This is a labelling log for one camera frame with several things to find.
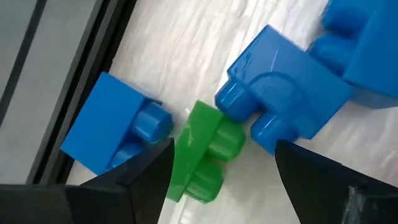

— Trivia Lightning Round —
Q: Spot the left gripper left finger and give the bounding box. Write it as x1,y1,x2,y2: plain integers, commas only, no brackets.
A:
0,138,175,224

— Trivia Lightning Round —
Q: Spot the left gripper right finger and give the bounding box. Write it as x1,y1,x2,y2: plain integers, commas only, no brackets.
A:
275,139,398,224

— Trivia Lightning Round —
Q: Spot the blue toy building block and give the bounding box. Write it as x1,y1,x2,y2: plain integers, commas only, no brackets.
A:
60,72,174,175
307,0,398,109
215,24,354,156

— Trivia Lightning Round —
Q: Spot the green toy building block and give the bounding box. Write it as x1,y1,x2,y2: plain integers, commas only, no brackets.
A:
167,100,246,205

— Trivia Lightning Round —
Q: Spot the white plastic table cover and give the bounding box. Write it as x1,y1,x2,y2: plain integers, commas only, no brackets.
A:
67,0,398,224

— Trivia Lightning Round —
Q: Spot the black metal table frame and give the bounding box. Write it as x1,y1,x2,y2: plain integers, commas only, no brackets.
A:
26,0,137,185

